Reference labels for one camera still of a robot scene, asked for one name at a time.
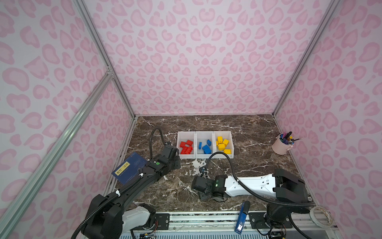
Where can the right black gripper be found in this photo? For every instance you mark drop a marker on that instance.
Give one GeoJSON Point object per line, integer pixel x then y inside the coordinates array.
{"type": "Point", "coordinates": [201, 196]}

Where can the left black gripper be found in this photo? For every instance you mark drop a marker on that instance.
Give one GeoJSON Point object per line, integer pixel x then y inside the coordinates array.
{"type": "Point", "coordinates": [177, 161]}

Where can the long red lego brick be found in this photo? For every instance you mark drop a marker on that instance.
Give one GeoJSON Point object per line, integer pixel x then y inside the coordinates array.
{"type": "Point", "coordinates": [188, 150]}

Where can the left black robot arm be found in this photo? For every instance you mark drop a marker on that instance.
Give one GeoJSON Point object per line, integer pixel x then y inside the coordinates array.
{"type": "Point", "coordinates": [108, 216]}

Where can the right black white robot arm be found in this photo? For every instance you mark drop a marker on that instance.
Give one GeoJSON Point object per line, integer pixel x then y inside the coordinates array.
{"type": "Point", "coordinates": [283, 192]}

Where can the white bin left compartment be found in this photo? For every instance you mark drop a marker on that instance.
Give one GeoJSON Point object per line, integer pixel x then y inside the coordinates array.
{"type": "Point", "coordinates": [184, 136]}

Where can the white bin compartment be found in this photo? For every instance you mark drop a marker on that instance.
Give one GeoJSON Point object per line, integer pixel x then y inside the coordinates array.
{"type": "Point", "coordinates": [203, 136]}
{"type": "Point", "coordinates": [184, 136]}
{"type": "Point", "coordinates": [225, 135]}

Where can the white bin middle compartment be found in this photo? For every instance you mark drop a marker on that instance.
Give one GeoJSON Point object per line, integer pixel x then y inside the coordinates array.
{"type": "Point", "coordinates": [203, 136]}

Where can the dark blue notebook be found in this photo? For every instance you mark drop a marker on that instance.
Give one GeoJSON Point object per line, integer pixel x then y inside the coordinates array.
{"type": "Point", "coordinates": [129, 168]}

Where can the blue stapler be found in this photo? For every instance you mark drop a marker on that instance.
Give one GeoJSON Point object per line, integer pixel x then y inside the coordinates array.
{"type": "Point", "coordinates": [245, 206]}

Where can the white bin right compartment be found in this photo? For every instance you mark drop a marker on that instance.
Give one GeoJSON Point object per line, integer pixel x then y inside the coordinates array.
{"type": "Point", "coordinates": [225, 135]}

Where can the pink pen cup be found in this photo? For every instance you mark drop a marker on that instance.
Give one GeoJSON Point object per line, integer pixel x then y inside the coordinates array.
{"type": "Point", "coordinates": [284, 143]}

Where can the white tape roll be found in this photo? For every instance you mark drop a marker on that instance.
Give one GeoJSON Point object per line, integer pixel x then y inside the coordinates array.
{"type": "Point", "coordinates": [321, 217]}

